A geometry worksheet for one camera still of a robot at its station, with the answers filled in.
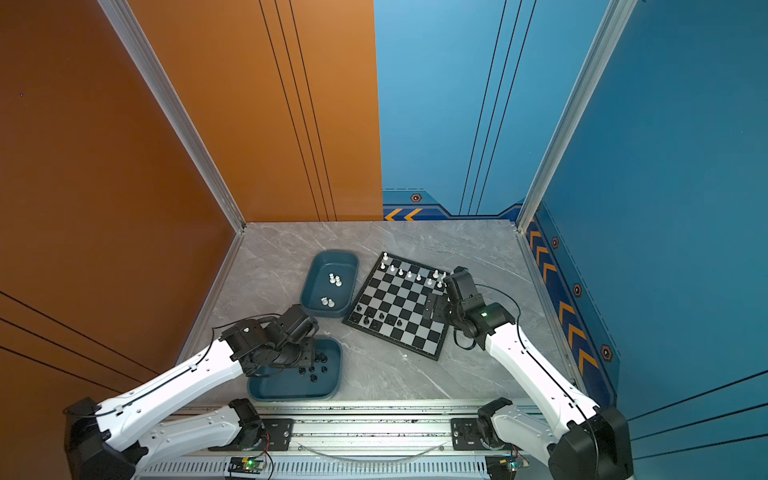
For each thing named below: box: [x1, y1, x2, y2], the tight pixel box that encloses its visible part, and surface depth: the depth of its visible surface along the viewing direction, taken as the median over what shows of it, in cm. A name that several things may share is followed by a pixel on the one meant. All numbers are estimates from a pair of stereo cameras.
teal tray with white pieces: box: [300, 250, 360, 318], surface depth 103 cm
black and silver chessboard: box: [342, 251, 450, 361], surface depth 96 cm
